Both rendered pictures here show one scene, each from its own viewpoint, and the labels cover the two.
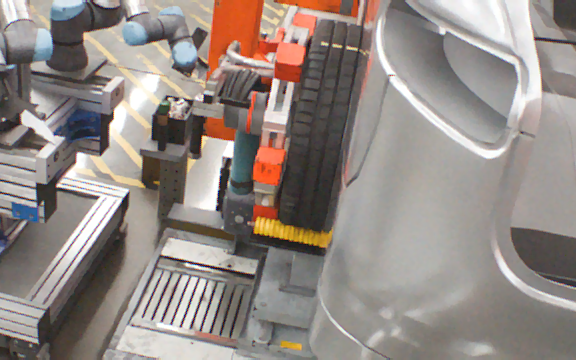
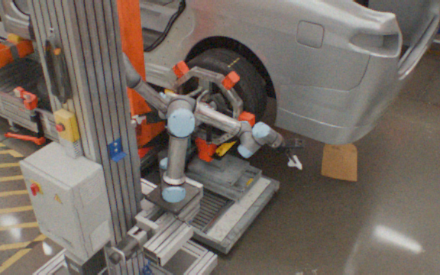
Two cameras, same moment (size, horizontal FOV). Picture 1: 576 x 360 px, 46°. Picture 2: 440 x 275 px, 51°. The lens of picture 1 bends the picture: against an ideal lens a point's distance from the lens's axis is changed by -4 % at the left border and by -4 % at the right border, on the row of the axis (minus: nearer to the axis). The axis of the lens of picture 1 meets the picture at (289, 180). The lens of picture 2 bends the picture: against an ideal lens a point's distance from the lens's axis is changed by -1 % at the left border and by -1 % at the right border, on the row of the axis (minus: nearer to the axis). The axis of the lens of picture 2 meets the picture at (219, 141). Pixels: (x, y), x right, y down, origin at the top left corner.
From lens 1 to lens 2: 2.60 m
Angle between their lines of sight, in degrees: 50
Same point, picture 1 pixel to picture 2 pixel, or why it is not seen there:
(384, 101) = (370, 60)
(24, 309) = (205, 258)
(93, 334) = not seen: hidden behind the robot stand
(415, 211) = (383, 79)
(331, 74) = (243, 74)
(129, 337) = (215, 235)
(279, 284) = (218, 170)
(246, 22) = not seen: hidden behind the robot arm
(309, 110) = (249, 91)
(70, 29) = not seen: hidden behind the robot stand
